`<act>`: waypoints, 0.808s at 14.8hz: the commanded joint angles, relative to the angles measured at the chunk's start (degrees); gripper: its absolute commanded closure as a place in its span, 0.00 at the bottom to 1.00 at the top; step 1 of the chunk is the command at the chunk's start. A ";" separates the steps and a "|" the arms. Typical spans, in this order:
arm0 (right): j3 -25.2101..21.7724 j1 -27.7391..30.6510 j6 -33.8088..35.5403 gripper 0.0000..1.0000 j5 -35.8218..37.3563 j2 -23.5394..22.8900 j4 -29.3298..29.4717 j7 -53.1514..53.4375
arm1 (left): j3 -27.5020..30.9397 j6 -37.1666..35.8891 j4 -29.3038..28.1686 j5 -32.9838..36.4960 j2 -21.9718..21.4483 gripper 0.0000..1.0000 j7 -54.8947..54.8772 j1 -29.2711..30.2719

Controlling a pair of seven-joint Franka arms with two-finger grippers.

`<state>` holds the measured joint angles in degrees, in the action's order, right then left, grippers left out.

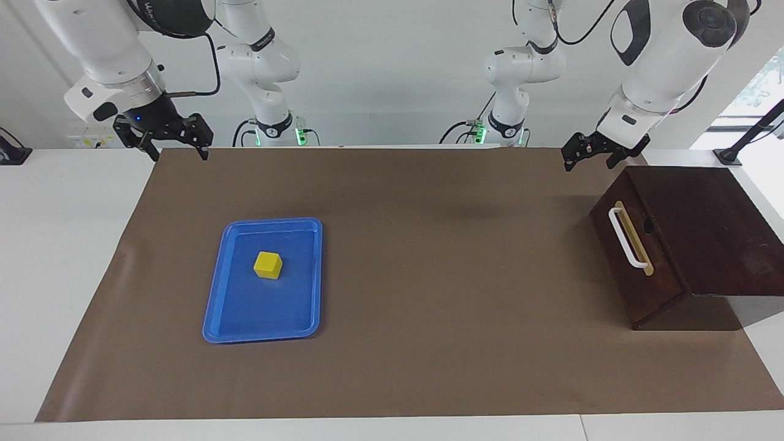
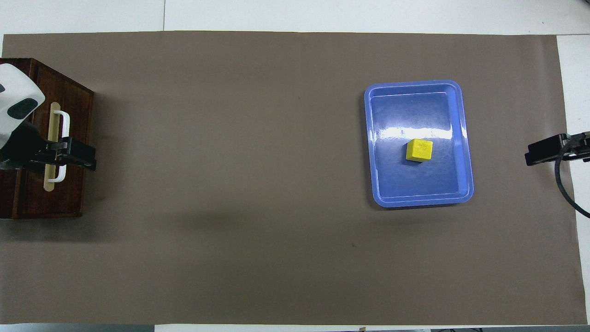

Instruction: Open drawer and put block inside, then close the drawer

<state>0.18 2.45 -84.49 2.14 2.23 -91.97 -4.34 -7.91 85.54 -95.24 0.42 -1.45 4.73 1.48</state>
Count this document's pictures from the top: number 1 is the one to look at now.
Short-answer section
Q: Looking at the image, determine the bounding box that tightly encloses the yellow block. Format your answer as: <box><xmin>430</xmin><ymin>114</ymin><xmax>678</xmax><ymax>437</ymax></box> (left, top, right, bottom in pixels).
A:
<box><xmin>254</xmin><ymin>251</ymin><xmax>283</xmax><ymax>281</ymax></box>

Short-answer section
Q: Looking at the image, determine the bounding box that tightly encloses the black arm base cable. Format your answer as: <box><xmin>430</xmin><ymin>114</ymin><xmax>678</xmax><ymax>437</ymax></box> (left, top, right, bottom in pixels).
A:
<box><xmin>439</xmin><ymin>92</ymin><xmax>497</xmax><ymax>145</ymax></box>
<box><xmin>232</xmin><ymin>119</ymin><xmax>259</xmax><ymax>148</ymax></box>

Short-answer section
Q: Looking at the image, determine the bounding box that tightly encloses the black left arm base cable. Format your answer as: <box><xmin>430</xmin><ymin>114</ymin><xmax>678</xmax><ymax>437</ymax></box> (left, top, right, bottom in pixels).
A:
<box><xmin>439</xmin><ymin>92</ymin><xmax>497</xmax><ymax>145</ymax></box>

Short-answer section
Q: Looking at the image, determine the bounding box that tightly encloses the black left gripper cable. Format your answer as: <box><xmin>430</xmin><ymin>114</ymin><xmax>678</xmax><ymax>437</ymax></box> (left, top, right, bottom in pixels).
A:
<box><xmin>548</xmin><ymin>0</ymin><xmax>619</xmax><ymax>47</ymax></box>

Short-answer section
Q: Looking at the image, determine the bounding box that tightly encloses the black angled stand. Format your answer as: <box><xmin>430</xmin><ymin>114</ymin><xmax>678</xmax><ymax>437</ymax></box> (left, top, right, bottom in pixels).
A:
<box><xmin>713</xmin><ymin>100</ymin><xmax>784</xmax><ymax>167</ymax></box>

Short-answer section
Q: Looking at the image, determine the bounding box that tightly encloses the white wall socket strip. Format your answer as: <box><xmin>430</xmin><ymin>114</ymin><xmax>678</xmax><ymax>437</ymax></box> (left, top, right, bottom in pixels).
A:
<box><xmin>66</xmin><ymin>126</ymin><xmax>120</xmax><ymax>149</ymax></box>

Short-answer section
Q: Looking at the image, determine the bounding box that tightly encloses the black table clamp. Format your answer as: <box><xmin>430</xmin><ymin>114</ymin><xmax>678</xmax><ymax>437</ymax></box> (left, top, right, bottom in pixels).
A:
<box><xmin>0</xmin><ymin>127</ymin><xmax>32</xmax><ymax>165</ymax></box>

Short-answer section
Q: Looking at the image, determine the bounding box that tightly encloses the dark wooden cabinet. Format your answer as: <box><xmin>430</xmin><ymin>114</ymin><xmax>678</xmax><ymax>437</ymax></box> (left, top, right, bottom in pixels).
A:
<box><xmin>590</xmin><ymin>165</ymin><xmax>784</xmax><ymax>331</ymax></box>

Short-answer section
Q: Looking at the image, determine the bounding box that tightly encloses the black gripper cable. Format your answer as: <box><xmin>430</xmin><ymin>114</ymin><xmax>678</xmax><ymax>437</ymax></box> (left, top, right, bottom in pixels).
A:
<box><xmin>165</xmin><ymin>32</ymin><xmax>222</xmax><ymax>99</ymax></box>
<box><xmin>548</xmin><ymin>0</ymin><xmax>619</xmax><ymax>47</ymax></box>

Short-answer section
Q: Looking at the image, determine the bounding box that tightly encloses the brown paper mat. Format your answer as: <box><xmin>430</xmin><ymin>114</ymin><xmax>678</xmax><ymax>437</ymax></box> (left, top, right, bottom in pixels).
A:
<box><xmin>35</xmin><ymin>146</ymin><xmax>784</xmax><ymax>423</ymax></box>

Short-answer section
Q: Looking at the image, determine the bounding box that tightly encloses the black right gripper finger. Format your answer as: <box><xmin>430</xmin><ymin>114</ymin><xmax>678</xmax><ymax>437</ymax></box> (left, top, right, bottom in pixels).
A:
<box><xmin>184</xmin><ymin>113</ymin><xmax>214</xmax><ymax>162</ymax></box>
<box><xmin>114</xmin><ymin>116</ymin><xmax>161</xmax><ymax>162</ymax></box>

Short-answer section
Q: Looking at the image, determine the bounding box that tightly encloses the blue plastic tray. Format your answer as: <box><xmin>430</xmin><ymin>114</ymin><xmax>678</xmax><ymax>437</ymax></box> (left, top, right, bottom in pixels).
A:
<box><xmin>202</xmin><ymin>217</ymin><xmax>323</xmax><ymax>344</ymax></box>

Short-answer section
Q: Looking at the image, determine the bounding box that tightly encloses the white drawer handle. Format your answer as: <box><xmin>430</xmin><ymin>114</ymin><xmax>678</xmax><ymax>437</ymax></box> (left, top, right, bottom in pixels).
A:
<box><xmin>608</xmin><ymin>207</ymin><xmax>650</xmax><ymax>270</ymax></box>

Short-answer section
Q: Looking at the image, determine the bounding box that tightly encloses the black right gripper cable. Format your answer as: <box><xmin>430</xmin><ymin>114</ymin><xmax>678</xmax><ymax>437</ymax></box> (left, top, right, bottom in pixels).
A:
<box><xmin>165</xmin><ymin>32</ymin><xmax>222</xmax><ymax>99</ymax></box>

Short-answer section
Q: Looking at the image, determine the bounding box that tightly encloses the black right arm base cable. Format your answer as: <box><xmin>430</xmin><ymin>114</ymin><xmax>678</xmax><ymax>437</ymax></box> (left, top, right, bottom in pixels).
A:
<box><xmin>232</xmin><ymin>119</ymin><xmax>259</xmax><ymax>148</ymax></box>

